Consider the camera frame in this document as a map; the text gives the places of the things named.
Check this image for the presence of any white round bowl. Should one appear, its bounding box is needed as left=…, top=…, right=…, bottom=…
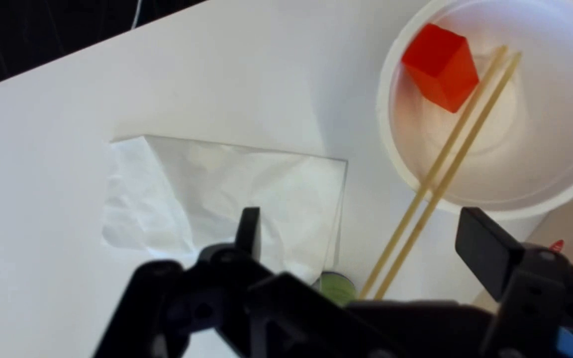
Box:
left=375, top=0, right=573, bottom=224

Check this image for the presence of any wooden chopstick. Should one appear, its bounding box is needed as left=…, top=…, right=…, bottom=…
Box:
left=371, top=51, right=523, bottom=303
left=358, top=45, right=509, bottom=301

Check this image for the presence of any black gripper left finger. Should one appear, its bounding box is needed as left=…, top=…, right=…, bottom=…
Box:
left=93, top=206, right=272, bottom=358

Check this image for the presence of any blue white spray bottle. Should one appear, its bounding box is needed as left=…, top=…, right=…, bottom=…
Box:
left=312, top=269, right=358, bottom=307

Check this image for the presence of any red cube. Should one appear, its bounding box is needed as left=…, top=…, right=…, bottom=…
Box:
left=399, top=23, right=481, bottom=116

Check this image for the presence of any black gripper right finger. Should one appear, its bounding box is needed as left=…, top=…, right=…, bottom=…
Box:
left=453, top=208, right=573, bottom=358

